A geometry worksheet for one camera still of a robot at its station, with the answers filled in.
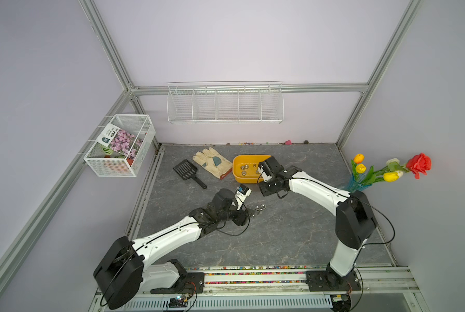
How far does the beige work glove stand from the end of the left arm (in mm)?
419

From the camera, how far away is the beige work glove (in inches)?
43.0

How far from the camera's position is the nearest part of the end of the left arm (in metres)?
0.58

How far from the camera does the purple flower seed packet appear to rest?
72cm

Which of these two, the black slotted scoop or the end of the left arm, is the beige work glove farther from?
the end of the left arm

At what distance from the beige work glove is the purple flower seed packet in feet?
1.34
